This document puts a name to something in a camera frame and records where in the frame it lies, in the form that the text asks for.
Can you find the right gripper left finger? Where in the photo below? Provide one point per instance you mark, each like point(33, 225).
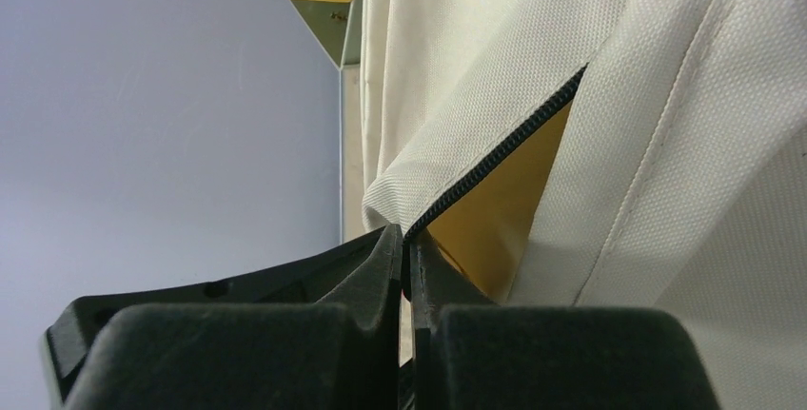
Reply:
point(340, 352)

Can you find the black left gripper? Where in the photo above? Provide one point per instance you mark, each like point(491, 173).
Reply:
point(66, 343)

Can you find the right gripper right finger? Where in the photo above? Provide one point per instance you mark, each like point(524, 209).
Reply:
point(471, 353)

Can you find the beige canvas backpack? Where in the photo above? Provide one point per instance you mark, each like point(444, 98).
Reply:
point(645, 154)

